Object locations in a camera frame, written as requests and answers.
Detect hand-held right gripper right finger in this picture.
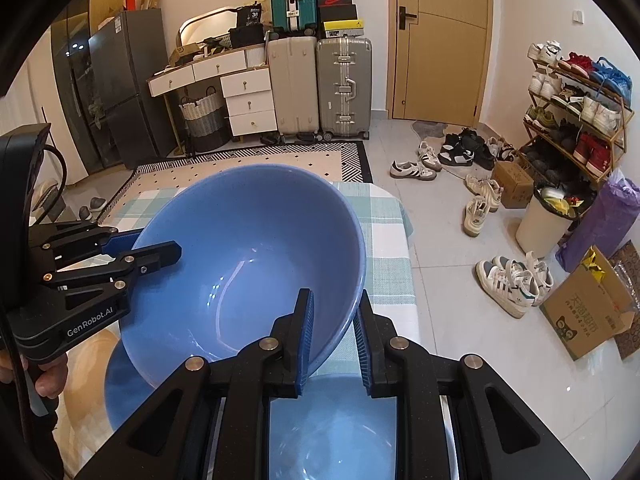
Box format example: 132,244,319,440
353,290,591,480

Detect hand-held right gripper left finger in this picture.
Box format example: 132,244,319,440
65,288,316,480

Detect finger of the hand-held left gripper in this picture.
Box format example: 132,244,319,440
42,241,183,312
27,221,147,273

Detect blue ceramic bowl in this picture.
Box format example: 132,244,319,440
117,162,367,388
104,345,461,480

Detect person's left hand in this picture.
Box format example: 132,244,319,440
0,357,69,401

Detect woven laundry basket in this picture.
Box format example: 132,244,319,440
178,96,232,153

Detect dark grey fridge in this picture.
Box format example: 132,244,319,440
89,8,173,171

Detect black glass cabinet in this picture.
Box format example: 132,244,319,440
50,0,108,176

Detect black and white patterned rug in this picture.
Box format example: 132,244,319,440
132,141,373,186

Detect scattered loose shoes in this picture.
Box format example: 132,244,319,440
389,129,556,319

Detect white dresser with drawers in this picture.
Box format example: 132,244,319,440
146,45,278,161

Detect open cardboard box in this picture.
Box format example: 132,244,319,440
168,44,201,66

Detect beige suitcase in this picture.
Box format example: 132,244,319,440
266,35,321,143

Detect white trash bin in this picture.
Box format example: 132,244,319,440
515,187,593,259

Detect large printed cardboard box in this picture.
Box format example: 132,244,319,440
539,246,636,361

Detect small plain cardboard box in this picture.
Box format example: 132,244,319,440
491,160,536,209

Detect grey door mat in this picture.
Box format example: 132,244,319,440
412,120,446,139

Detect arched dresser mirror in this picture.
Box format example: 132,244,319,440
177,7,241,53

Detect black bag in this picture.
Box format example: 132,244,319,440
229,27,265,47

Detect silver suitcase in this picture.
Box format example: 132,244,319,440
316,36,373,141

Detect black printed box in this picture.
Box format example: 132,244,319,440
236,5,263,30

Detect purple plastic bag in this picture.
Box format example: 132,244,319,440
556,177,640,273

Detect black and yellow shoebox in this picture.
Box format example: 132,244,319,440
322,20,365,38

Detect black shoebox red logo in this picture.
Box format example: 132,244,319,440
317,0,358,22

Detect wooden door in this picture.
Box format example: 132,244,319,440
391,0,493,128

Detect shoe rack with shoes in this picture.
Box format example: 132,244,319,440
522,40,631,183

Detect black cable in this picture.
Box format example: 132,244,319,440
39,144,69,222

